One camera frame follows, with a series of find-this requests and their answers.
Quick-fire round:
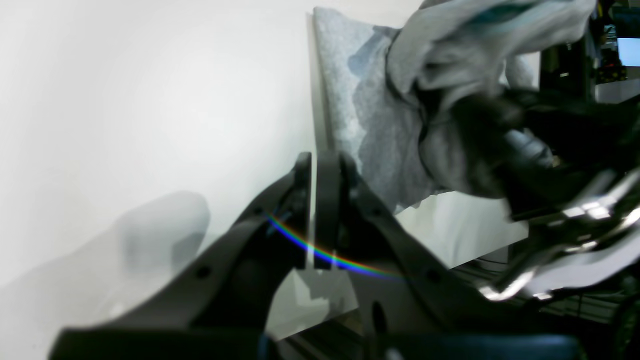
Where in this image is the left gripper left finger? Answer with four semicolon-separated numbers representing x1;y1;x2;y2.
49;152;312;360

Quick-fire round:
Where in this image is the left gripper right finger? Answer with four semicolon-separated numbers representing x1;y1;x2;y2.
313;152;579;360

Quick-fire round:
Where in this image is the grey T-shirt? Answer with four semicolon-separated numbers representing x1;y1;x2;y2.
312;0;596;214

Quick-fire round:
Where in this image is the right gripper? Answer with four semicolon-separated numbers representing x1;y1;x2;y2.
420;89;639;302

